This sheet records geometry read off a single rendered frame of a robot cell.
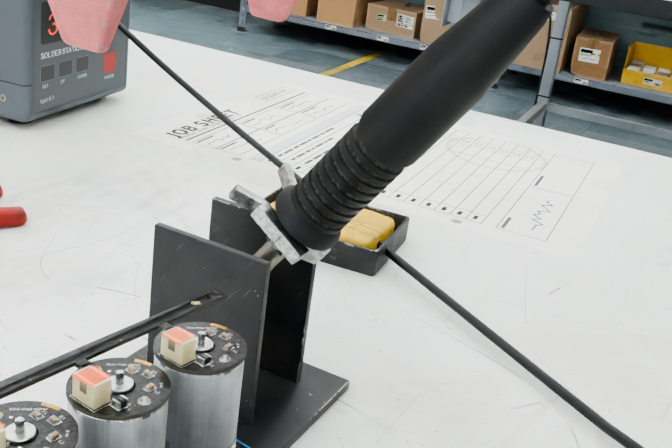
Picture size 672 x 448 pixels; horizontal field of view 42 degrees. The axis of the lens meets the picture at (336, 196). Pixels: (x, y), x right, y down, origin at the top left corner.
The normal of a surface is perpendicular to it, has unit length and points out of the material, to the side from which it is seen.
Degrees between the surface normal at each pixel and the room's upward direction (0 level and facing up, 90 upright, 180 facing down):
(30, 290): 0
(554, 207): 0
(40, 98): 90
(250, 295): 90
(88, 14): 100
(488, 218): 0
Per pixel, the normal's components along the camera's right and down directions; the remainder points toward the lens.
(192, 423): 0.10, 0.37
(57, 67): 0.92, 0.24
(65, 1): -0.48, 0.41
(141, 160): 0.13, -0.92
